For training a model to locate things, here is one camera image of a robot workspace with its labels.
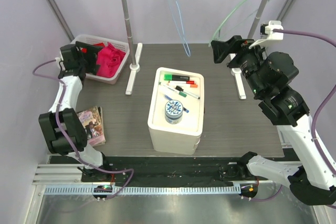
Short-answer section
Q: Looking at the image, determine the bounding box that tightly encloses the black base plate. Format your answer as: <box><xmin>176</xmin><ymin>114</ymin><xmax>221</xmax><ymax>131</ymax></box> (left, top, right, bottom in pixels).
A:
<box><xmin>81</xmin><ymin>155</ymin><xmax>270</xmax><ymax>186</ymax></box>

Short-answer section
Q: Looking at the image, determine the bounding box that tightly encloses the blue wire hanger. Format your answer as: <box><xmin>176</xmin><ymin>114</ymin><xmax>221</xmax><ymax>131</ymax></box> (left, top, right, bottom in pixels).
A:
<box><xmin>166</xmin><ymin>0</ymin><xmax>191</xmax><ymax>57</ymax></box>

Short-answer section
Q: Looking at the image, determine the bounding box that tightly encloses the pink illustrated book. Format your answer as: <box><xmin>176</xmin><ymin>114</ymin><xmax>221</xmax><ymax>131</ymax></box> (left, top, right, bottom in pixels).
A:
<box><xmin>77</xmin><ymin>106</ymin><xmax>106</xmax><ymax>147</ymax></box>

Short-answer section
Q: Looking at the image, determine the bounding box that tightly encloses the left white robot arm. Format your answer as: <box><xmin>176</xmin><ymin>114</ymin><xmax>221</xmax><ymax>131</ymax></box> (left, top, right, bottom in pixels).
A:
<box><xmin>38</xmin><ymin>41</ymin><xmax>112</xmax><ymax>182</ymax></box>

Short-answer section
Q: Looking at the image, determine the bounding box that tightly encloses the blue ballpoint pen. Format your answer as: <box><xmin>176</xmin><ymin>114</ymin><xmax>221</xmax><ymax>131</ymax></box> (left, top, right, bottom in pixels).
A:
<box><xmin>163</xmin><ymin>94</ymin><xmax>189</xmax><ymax>113</ymax></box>

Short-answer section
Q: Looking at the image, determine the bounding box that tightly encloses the red whiteboard marker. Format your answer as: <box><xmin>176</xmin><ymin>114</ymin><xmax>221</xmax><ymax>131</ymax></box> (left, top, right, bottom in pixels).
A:
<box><xmin>168</xmin><ymin>81</ymin><xmax>196</xmax><ymax>85</ymax></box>

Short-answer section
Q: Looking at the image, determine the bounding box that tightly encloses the white foam box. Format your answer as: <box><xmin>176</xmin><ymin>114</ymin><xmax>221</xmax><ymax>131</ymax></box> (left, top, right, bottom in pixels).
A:
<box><xmin>148</xmin><ymin>67</ymin><xmax>205</xmax><ymax>155</ymax></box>

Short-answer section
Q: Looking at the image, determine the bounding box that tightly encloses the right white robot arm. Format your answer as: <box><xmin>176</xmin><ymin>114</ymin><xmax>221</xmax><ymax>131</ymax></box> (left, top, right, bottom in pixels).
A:
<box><xmin>211</xmin><ymin>36</ymin><xmax>335</xmax><ymax>206</ymax></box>

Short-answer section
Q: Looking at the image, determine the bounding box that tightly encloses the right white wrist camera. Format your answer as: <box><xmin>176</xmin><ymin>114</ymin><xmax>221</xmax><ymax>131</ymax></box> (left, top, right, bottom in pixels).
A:
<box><xmin>249</xmin><ymin>20</ymin><xmax>284</xmax><ymax>49</ymax></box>

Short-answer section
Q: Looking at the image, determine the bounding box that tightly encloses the green capped white marker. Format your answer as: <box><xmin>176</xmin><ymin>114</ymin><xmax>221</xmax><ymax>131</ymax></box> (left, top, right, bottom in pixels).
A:
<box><xmin>159</xmin><ymin>82</ymin><xmax>201</xmax><ymax>100</ymax></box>

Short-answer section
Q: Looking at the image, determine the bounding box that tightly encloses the white slotted cable duct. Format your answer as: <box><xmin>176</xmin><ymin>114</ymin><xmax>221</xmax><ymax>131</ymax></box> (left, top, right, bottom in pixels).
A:
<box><xmin>44</xmin><ymin>184</ymin><xmax>241</xmax><ymax>196</ymax></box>

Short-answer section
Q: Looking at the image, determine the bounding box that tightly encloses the pink t shirt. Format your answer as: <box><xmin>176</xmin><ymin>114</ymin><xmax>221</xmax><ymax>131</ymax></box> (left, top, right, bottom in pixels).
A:
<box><xmin>97</xmin><ymin>43</ymin><xmax>125</xmax><ymax>78</ymax></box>

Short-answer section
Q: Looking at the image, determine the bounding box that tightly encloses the white plastic basket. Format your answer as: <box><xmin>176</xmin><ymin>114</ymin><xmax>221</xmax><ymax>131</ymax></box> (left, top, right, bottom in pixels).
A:
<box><xmin>71</xmin><ymin>34</ymin><xmax>129</xmax><ymax>84</ymax></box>

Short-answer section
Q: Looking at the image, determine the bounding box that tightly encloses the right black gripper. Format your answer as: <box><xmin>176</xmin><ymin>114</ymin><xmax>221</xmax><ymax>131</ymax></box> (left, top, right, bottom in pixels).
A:
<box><xmin>212</xmin><ymin>35</ymin><xmax>272</xmax><ymax>97</ymax></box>

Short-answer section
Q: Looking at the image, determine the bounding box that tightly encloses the green highlighter marker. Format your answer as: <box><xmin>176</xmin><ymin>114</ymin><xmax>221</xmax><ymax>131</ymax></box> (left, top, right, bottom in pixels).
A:
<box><xmin>164</xmin><ymin>74</ymin><xmax>190</xmax><ymax>81</ymax></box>

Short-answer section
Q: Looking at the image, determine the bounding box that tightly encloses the red t shirt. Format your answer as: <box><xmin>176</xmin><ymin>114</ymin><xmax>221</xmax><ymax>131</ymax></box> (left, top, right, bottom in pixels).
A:
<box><xmin>76</xmin><ymin>41</ymin><xmax>105</xmax><ymax>54</ymax></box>

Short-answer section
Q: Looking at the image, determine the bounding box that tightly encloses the mint green hanger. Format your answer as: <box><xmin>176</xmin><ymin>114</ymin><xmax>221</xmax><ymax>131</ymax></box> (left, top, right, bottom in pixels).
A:
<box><xmin>208</xmin><ymin>0</ymin><xmax>276</xmax><ymax>47</ymax></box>

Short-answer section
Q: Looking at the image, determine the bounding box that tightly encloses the blue patterned round tin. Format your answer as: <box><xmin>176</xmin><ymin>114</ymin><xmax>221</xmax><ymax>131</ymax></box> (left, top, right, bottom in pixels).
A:
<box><xmin>164</xmin><ymin>100</ymin><xmax>184</xmax><ymax>124</ymax></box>

